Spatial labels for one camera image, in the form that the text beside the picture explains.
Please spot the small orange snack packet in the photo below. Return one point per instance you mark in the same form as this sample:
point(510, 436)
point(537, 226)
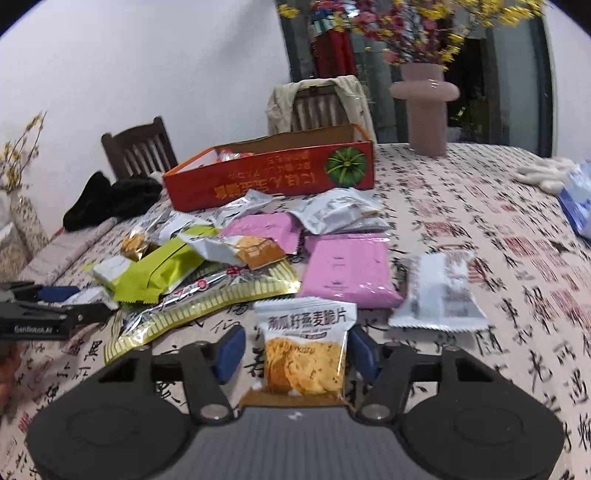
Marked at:
point(135, 245)

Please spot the blue white plastic bag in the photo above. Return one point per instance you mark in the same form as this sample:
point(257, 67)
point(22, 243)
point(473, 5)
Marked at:
point(577, 198)

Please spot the yellow flower branches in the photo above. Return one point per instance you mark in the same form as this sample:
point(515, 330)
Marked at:
point(21, 147)

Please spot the black cloth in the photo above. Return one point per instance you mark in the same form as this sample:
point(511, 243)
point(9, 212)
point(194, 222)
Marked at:
point(115, 198)

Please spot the pale patterned folded cloth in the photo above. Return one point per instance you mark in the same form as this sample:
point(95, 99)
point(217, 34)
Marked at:
point(60, 249)

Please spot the chair with beige jacket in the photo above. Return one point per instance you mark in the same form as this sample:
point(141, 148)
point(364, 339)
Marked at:
point(358, 104)

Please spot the tall patterned vase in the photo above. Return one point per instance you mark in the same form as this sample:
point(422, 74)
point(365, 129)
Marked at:
point(27, 226)

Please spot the red cardboard box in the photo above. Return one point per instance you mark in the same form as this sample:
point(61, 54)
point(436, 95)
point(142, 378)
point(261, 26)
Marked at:
point(258, 182)

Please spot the pink snack packet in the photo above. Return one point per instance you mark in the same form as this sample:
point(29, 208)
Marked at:
point(351, 270)
point(263, 226)

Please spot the dark framed glass door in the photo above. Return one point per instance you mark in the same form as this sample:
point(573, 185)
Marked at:
point(517, 92)

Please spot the person's left hand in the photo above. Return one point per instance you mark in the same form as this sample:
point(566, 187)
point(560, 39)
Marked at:
point(8, 378)

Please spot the green snack packet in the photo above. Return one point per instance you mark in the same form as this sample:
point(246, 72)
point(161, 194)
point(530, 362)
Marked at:
point(157, 270)

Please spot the small white green packet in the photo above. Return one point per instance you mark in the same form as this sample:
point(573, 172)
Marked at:
point(111, 270)

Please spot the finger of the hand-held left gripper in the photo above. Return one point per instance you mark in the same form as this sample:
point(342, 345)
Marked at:
point(57, 293)
point(90, 313)

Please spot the gold edged silver snack packet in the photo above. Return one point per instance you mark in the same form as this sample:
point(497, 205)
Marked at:
point(217, 295)

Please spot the pink vase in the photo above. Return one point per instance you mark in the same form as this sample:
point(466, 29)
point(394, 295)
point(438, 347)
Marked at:
point(425, 110)

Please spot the red hanging garment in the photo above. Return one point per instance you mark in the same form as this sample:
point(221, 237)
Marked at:
point(332, 55)

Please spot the pink yellow flower bouquet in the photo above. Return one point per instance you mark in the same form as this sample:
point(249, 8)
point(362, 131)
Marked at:
point(406, 27)

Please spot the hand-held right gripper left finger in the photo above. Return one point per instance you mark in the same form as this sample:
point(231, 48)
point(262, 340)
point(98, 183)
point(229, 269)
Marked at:
point(228, 353)

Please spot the dark wooden chair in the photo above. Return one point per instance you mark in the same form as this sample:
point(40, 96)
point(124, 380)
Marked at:
point(318, 108)
point(138, 152)

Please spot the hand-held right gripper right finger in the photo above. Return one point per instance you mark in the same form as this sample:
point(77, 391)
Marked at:
point(362, 353)

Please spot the white orange crisp packet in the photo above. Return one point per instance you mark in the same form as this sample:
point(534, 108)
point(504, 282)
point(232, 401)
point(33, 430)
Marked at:
point(249, 251)
point(302, 350)

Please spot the white silver wafer packet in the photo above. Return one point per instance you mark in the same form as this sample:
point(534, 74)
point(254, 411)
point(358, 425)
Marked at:
point(438, 295)

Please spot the red orange snack bag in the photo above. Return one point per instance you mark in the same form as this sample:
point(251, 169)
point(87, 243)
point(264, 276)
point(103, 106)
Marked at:
point(233, 154)

